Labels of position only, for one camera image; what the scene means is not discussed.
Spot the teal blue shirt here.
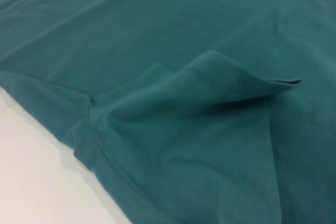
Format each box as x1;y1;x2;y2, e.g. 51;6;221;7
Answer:
0;0;336;224

